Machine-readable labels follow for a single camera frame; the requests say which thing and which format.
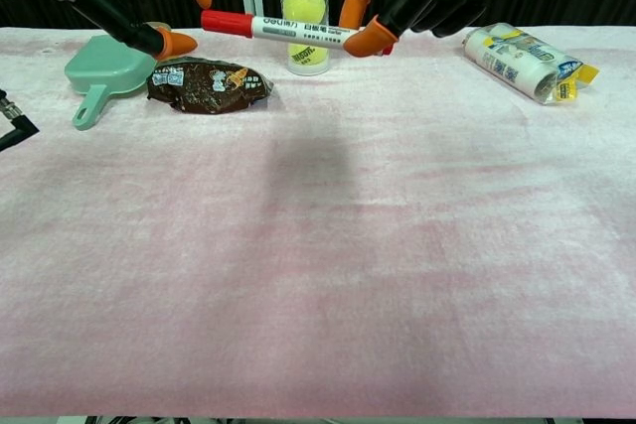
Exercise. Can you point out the packaged white bag rolls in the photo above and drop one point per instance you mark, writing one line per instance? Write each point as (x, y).
(517, 59)

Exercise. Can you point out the brown snack packet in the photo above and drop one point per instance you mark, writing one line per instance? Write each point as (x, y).
(208, 89)

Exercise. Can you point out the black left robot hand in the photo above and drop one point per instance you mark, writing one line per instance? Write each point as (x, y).
(124, 27)

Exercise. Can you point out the clear adhesive tape roll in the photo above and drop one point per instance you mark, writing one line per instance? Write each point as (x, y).
(159, 25)

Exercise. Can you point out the pink fleece table cloth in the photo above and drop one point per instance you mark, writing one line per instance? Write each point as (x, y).
(318, 245)

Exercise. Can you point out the mint green plastic dustpan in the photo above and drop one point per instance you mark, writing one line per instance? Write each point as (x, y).
(107, 69)

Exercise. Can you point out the white whiteboard marker body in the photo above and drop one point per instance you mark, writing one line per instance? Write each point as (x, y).
(303, 31)

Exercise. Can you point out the small red cap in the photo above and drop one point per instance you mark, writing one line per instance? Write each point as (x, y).
(226, 23)

